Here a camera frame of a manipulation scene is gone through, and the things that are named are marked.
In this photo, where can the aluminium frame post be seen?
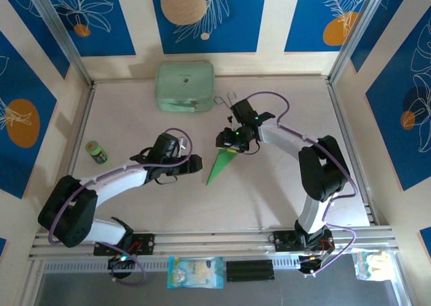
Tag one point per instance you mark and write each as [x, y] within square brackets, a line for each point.
[60, 29]
[360, 29]

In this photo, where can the mint green zip pouch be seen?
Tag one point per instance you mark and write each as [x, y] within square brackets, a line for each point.
[183, 83]

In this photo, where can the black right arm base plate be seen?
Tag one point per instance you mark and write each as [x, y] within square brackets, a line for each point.
[281, 242]

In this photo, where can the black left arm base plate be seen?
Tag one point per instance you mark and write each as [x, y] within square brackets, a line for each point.
[148, 243]

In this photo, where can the blue snack packet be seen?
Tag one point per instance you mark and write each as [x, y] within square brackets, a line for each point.
[195, 272]

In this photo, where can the clear bag of chips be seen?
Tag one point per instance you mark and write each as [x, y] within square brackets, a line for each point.
[370, 267]

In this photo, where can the black arm base electronics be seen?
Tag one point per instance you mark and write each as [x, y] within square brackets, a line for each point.
[121, 263]
[311, 265]

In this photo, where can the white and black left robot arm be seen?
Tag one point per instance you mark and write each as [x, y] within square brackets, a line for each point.
[74, 215]

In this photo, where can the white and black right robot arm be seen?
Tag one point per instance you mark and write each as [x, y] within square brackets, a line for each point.
[323, 171]

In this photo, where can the green square paper sheet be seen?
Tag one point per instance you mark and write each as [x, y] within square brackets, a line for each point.
[220, 166]

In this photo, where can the small green bottle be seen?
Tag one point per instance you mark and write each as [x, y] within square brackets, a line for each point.
[97, 152]

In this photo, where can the long aluminium base rail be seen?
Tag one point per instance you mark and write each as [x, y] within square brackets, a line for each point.
[208, 242]

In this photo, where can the black ribbed block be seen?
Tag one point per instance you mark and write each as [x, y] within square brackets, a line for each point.
[249, 271]

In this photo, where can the aluminium table side rail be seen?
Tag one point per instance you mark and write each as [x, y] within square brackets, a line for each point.
[83, 124]
[337, 100]

